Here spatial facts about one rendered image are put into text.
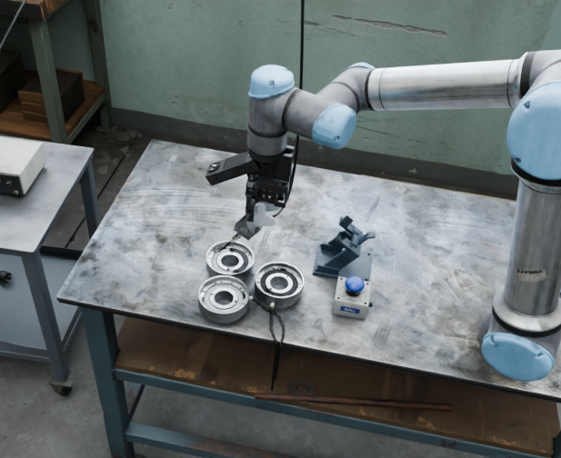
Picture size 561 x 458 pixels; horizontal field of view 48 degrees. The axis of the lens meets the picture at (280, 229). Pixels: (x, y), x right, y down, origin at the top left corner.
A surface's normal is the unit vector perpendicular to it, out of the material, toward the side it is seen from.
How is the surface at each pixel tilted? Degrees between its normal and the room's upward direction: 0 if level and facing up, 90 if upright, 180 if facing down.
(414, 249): 0
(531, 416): 0
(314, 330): 0
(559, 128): 83
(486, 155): 90
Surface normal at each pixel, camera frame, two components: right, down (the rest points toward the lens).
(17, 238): 0.07, -0.74
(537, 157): -0.53, 0.43
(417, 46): -0.18, 0.65
